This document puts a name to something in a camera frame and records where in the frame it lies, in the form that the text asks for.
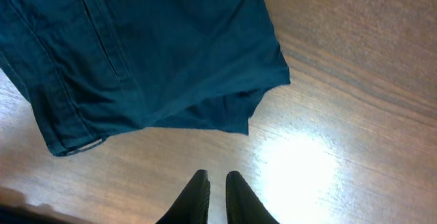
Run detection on navy blue shorts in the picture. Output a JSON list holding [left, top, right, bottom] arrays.
[[1, 0, 290, 156]]

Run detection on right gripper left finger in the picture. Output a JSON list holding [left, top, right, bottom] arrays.
[[156, 169, 210, 224]]

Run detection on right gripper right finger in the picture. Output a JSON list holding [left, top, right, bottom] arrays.
[[226, 171, 279, 224]]

